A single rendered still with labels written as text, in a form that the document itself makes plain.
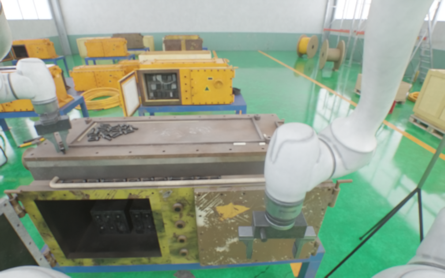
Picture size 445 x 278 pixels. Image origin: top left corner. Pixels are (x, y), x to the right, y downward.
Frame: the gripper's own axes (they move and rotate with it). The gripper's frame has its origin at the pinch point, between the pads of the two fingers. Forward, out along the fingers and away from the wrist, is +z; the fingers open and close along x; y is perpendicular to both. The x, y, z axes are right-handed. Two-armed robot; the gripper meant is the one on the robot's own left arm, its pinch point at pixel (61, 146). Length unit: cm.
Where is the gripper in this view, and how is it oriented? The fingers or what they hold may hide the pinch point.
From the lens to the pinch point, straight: 121.0
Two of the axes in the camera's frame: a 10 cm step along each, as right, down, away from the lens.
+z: -0.1, 8.8, 4.8
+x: -8.3, 2.6, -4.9
